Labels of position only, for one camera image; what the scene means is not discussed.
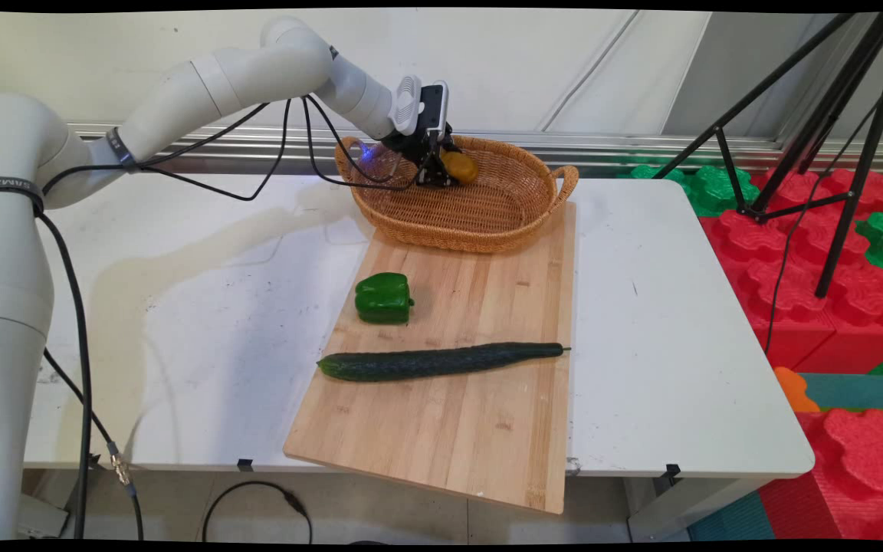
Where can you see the wooden cutting board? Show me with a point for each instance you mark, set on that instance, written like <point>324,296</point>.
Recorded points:
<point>449,414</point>

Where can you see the yellow orange fruit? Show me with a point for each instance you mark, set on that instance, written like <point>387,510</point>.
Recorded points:
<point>463,167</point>

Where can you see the dark green cucumber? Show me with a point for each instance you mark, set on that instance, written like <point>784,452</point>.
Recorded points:
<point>434,360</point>

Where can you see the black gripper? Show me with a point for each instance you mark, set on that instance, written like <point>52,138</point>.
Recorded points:
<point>415,143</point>

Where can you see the green bell pepper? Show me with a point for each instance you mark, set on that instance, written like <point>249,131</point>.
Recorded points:
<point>384,299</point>

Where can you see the woven wicker basket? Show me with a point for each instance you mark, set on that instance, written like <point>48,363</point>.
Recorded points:
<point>472,215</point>

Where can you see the aluminium wall rail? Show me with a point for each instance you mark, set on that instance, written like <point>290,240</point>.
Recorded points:
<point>641,149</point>

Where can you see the orange foam piece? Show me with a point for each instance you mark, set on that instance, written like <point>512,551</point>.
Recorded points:
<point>794,391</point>

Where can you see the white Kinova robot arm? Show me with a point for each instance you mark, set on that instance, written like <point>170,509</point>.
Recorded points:
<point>20,307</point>

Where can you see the black tripod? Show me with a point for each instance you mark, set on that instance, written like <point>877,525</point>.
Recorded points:
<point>844,169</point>

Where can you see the white table leg frame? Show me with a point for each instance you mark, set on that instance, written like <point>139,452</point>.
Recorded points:
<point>687,506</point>

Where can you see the large red foam block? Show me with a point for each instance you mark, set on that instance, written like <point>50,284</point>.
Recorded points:
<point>802,307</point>

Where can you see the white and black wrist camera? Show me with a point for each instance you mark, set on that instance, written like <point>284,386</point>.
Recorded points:
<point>422,105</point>

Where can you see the teal foam mat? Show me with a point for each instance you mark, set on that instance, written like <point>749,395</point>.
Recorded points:
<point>863,391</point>

